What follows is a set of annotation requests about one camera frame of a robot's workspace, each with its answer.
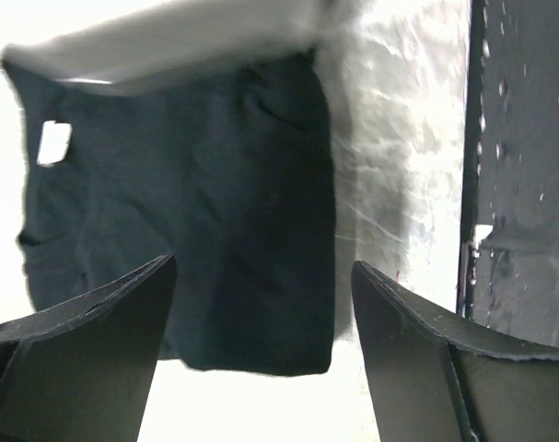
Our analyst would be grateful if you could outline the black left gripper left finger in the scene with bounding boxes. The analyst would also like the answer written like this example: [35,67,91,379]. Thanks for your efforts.
[0,255,176,442]

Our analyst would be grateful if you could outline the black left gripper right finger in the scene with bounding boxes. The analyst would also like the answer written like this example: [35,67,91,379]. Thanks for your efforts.
[351,262,559,442]

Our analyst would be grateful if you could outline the black t shirt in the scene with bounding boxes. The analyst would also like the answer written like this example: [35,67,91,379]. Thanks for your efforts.
[1,52,335,377]

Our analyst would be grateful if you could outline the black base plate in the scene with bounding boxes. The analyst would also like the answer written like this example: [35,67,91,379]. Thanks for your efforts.
[457,0,559,347]

